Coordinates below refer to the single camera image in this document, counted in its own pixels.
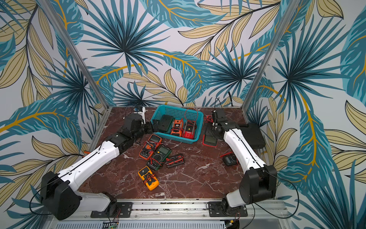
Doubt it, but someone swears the dark green multimeter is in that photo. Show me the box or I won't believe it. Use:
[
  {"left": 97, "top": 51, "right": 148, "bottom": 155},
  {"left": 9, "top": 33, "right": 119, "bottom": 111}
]
[{"left": 158, "top": 114, "right": 174, "bottom": 133}]

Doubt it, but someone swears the red black large multimeter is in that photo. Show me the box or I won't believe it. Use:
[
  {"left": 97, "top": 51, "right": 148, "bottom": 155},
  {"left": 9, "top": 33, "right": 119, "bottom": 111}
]
[{"left": 203, "top": 115, "right": 217, "bottom": 148}]

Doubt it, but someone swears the orange black multimeter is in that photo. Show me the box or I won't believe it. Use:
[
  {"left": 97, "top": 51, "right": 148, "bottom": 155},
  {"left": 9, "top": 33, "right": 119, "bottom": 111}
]
[{"left": 139, "top": 134, "right": 162, "bottom": 160}]

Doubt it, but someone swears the orange clamp multimeter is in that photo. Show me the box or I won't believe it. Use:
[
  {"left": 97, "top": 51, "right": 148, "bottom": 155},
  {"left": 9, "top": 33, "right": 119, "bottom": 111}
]
[{"left": 170, "top": 119, "right": 184, "bottom": 137}]

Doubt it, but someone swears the red clamp multimeter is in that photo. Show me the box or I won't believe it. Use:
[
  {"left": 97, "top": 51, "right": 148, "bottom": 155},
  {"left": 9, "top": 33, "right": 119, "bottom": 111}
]
[{"left": 183, "top": 108, "right": 198, "bottom": 139}]

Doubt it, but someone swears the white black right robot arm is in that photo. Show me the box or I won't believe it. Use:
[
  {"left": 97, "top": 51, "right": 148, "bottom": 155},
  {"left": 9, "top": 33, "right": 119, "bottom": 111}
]
[{"left": 212, "top": 108, "right": 277, "bottom": 210}]

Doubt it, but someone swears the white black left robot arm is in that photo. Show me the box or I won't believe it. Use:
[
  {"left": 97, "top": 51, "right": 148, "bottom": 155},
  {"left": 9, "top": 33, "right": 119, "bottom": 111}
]
[{"left": 40, "top": 113, "right": 159, "bottom": 220}]

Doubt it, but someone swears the teal plastic basket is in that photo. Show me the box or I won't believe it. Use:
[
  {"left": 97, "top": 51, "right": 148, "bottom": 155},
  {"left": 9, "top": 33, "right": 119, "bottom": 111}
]
[{"left": 151, "top": 105, "right": 204, "bottom": 144}]

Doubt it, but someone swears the green black multimeter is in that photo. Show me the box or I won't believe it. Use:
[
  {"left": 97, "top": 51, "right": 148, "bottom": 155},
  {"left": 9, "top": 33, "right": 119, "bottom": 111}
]
[{"left": 146, "top": 145, "right": 172, "bottom": 171}]

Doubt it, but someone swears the small black multimeter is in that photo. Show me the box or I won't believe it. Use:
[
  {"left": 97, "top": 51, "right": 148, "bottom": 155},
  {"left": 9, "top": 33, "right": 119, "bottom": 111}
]
[{"left": 220, "top": 152, "right": 239, "bottom": 167}]

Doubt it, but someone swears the yellow multimeter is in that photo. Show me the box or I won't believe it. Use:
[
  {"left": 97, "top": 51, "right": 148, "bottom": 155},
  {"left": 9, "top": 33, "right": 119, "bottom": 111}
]
[{"left": 138, "top": 166, "right": 159, "bottom": 191}]

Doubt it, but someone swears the black plastic tool case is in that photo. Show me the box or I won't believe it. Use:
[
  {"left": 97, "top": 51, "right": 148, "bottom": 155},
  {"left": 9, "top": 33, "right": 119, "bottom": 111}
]
[{"left": 239, "top": 123, "right": 266, "bottom": 149}]

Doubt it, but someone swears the small black red tester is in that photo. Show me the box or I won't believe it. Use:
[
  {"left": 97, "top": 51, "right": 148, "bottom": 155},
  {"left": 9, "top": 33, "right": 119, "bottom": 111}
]
[{"left": 165, "top": 154, "right": 185, "bottom": 168}]

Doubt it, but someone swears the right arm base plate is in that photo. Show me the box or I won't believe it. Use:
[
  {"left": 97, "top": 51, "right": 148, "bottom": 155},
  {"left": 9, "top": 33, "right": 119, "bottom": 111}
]
[{"left": 205, "top": 201, "right": 248, "bottom": 218}]

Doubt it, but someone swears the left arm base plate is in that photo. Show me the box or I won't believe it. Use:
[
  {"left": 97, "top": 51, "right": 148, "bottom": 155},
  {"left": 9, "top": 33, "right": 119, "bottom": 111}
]
[{"left": 91, "top": 202, "right": 132, "bottom": 219}]

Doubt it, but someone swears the aluminium front rail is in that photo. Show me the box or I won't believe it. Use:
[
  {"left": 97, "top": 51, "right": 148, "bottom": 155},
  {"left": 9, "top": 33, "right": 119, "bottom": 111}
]
[{"left": 43, "top": 198, "right": 294, "bottom": 229}]

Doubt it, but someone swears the left corner metal post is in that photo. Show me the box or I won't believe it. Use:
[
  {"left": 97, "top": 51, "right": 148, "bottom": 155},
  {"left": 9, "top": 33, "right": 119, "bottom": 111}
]
[{"left": 38, "top": 0, "right": 109, "bottom": 110}]

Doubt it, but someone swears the corner metal post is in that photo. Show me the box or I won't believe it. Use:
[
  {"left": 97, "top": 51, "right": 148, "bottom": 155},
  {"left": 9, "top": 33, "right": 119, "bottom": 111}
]
[
  {"left": 242, "top": 0, "right": 300, "bottom": 114},
  {"left": 38, "top": 0, "right": 109, "bottom": 110}
]

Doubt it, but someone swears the right corner metal post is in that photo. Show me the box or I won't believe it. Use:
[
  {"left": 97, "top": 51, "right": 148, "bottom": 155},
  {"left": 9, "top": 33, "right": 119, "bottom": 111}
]
[{"left": 242, "top": 0, "right": 300, "bottom": 114}]

